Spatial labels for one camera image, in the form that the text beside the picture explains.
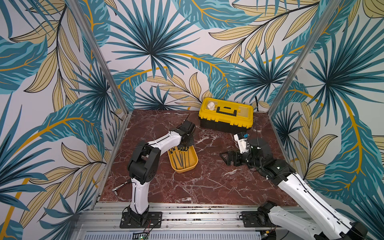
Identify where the black file tool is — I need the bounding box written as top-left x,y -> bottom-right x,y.
179,147 -> 186,168

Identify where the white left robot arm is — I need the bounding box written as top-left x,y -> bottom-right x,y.
128,121 -> 195,216

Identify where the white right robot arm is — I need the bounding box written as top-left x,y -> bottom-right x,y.
220,138 -> 368,240

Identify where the small ratchet tool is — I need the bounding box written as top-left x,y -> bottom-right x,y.
112,183 -> 129,195

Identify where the black screwdriver in tray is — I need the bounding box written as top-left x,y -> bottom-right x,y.
170,149 -> 178,170

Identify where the yellow plastic tray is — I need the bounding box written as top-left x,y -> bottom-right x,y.
168,146 -> 199,173

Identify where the yellow and black toolbox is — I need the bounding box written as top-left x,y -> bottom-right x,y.
199,98 -> 254,134

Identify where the white roll in toolbox lid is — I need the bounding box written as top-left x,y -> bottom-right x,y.
207,102 -> 215,111

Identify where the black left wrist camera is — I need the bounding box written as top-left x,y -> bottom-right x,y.
179,120 -> 196,135

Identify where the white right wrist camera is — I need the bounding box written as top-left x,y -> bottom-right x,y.
234,132 -> 249,154

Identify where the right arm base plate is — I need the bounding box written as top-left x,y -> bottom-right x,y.
239,211 -> 279,229

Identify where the aluminium front rail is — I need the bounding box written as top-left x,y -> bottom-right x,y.
70,201 -> 331,240

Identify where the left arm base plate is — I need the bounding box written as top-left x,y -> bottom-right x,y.
120,209 -> 163,229

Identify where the right aluminium corner post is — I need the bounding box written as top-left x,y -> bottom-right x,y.
268,0 -> 342,117

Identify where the aluminium corner post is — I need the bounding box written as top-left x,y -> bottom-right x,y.
268,0 -> 342,117
68,0 -> 129,116

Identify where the left aluminium corner post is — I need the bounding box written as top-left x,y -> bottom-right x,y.
68,0 -> 129,116

